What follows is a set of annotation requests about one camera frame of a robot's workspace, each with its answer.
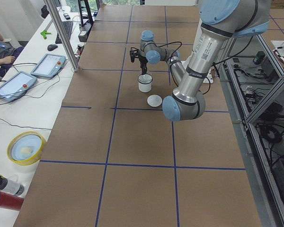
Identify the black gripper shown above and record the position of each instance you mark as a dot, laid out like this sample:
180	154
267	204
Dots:
142	62

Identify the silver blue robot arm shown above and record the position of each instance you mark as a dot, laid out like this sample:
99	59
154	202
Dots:
221	20

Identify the white enamel cup blue rim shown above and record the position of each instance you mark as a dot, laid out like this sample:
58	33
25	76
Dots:
145	87

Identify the small white bowl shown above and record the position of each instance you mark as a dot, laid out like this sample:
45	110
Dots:
154	100

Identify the black desktop box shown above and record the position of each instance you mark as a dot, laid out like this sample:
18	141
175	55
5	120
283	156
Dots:
84	33

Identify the black keyboard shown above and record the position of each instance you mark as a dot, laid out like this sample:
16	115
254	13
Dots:
67	25

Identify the far teach pendant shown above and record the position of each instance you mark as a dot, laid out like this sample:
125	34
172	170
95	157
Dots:
49	66

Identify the teach pendant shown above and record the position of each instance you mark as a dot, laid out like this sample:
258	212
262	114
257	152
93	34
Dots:
16	86
49	66

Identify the black computer mouse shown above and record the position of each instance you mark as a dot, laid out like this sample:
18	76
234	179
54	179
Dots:
52	47

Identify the green plastic tool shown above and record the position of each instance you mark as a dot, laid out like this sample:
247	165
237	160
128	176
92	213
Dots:
45	33

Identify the near teach pendant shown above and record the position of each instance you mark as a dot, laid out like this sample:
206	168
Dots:
16	86

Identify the yellow tape roll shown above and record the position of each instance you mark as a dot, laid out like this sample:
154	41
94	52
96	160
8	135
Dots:
26	148

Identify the red bottle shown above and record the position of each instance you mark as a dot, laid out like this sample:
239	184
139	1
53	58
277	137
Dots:
11	202

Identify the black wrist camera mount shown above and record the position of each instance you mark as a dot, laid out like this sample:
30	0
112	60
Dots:
134	54

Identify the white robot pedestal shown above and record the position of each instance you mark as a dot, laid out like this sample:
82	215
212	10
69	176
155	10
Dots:
209	78

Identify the aluminium frame post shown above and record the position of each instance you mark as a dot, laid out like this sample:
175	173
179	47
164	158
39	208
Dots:
59	27

